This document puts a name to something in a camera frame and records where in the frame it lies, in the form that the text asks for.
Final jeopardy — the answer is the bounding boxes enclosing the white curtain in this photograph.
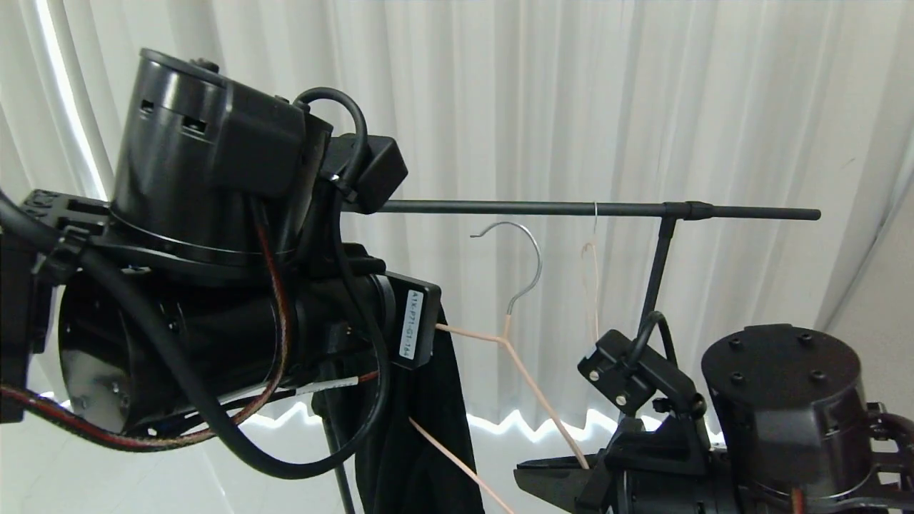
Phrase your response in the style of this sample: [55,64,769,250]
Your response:
[0,0,914,438]

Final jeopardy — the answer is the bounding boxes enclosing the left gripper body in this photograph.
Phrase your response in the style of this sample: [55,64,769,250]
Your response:
[57,270,442,443]

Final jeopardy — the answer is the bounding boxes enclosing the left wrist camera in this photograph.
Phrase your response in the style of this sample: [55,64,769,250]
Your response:
[318,134,409,215]

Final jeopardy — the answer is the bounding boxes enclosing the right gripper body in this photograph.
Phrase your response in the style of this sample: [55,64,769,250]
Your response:
[575,446,743,514]

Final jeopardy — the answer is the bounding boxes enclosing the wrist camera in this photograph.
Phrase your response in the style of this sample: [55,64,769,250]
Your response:
[577,328,708,475]
[318,134,409,215]

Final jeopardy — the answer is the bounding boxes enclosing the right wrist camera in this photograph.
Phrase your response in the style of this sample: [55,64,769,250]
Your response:
[577,328,708,475]

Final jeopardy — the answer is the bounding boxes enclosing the black clothes rack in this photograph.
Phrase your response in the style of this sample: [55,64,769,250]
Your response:
[321,200,822,514]

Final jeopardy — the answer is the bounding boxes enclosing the black t-shirt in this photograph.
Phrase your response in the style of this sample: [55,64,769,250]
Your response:
[313,303,486,514]

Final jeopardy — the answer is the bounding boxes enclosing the pink clothes hanger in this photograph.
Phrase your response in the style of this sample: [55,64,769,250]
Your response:
[411,221,592,514]
[580,202,601,345]

